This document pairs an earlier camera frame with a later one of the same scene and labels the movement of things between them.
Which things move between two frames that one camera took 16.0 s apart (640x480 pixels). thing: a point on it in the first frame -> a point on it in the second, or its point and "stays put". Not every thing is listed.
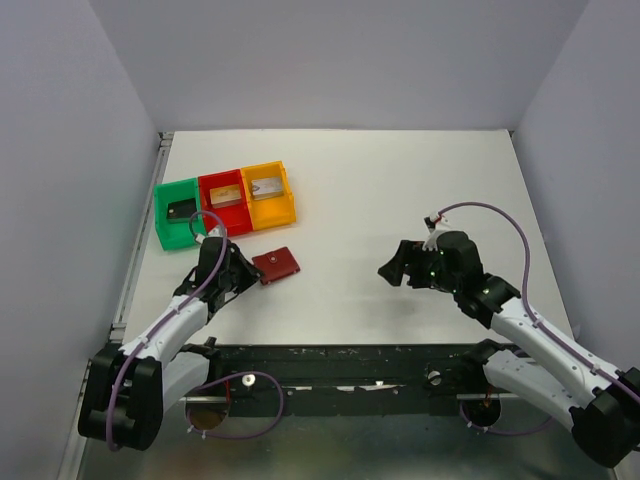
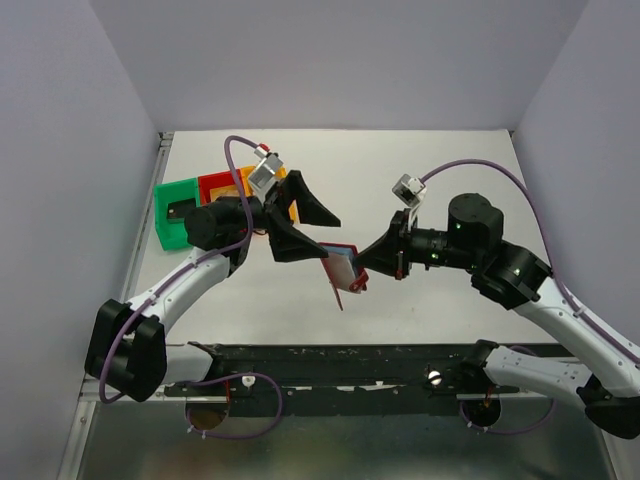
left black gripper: x=251 y=273 -> x=288 y=242
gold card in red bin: x=225 y=196 stays put
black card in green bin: x=181 y=211 stays put
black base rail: x=352 y=380 stays put
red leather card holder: x=276 y=265 -> x=341 y=270
